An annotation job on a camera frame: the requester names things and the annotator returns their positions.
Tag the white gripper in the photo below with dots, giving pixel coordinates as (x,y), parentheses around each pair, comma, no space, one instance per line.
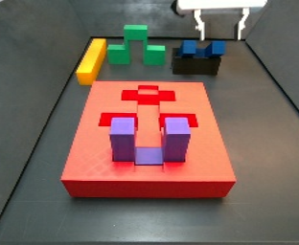
(186,6)

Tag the blue U-shaped block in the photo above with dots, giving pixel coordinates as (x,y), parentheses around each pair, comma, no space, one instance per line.
(188,49)

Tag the black angle fixture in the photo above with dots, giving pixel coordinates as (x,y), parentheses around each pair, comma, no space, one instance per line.
(194,65)

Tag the red base fixture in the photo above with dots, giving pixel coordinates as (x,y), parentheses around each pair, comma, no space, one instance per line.
(92,175)

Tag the green stepped block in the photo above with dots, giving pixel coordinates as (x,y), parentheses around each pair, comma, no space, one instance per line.
(135,46)

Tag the yellow long block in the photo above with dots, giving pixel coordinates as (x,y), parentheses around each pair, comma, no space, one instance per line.
(91,62)

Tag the purple U-shaped block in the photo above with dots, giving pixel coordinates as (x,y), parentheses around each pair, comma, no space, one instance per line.
(149,145)

